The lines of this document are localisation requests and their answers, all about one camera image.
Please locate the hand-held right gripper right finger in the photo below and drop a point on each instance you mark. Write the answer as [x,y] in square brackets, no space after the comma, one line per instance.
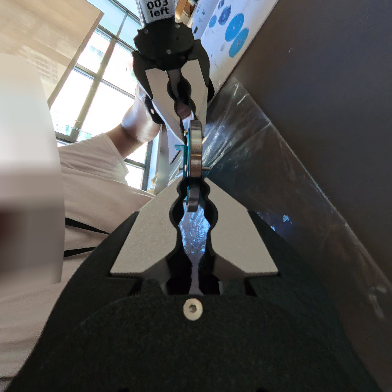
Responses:
[242,242]

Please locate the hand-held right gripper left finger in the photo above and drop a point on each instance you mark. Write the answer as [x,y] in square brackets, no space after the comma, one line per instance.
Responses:
[144,242]

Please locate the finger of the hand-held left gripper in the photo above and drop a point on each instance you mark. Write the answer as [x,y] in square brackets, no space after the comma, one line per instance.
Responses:
[159,88]
[197,88]

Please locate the person's left forearm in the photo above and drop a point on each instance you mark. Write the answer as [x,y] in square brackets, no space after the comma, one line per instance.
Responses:
[137,128]

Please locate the person's left hand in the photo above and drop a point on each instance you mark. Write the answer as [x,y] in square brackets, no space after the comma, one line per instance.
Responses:
[184,111]

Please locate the white instruction booklet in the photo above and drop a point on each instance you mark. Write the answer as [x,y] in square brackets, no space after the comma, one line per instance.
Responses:
[220,36]

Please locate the large framed window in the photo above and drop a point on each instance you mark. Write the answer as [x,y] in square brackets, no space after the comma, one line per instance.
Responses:
[101,101]

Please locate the clear flat plastic bag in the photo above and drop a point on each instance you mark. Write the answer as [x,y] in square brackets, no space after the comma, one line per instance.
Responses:
[275,183]

